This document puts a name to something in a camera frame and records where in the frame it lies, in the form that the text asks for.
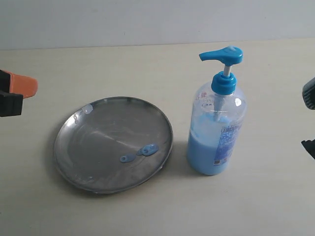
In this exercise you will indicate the blue soap pump bottle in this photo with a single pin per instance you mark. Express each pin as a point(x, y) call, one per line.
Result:
point(218, 111)

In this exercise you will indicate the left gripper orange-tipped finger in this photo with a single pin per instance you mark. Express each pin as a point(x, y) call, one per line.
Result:
point(18, 84)
point(10, 104)

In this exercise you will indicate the blue soap blob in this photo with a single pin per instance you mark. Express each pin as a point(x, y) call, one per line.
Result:
point(146, 150)

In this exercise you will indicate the round stainless steel plate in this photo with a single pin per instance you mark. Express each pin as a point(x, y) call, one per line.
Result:
point(89, 144)

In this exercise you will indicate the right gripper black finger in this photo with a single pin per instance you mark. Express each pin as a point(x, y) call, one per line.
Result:
point(309, 146)

